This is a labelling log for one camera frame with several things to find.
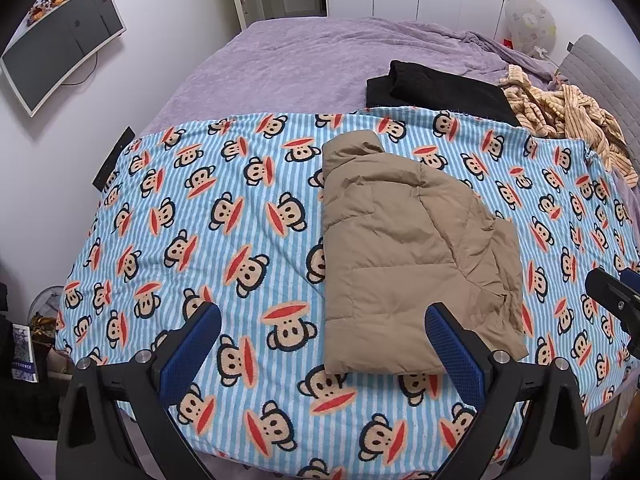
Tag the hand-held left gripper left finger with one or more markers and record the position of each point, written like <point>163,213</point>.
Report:
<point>192,345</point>

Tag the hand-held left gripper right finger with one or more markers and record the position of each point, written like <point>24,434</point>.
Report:
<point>452,347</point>

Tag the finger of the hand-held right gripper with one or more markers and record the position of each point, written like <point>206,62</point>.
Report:
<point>632,280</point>
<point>607,289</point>

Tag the tan puffer jacket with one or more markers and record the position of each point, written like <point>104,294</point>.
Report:
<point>400,240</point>

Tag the blue striped monkey print blanket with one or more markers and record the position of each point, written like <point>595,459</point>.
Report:
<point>200,220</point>

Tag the beige bedside box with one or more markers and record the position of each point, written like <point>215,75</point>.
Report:
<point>607,420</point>

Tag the book with purple cover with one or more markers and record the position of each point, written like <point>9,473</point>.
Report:
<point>22,355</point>

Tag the beige striped fleece garment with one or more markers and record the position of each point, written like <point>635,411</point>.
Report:
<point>575,110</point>

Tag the dark furniture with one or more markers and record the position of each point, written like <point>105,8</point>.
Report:
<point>20,410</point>

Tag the black flat bar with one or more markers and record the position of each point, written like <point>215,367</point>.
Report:
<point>114,159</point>

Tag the grey padded headboard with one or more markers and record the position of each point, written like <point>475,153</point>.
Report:
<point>600,65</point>

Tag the black folded garment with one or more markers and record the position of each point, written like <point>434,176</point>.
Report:
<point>440,90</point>

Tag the white round patterned fan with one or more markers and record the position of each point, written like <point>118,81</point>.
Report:
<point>530,22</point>

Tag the purple bedspread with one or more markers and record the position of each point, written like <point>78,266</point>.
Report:
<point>300,65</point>

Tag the wall-mounted curved screen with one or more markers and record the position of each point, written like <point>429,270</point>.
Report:
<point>55,55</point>

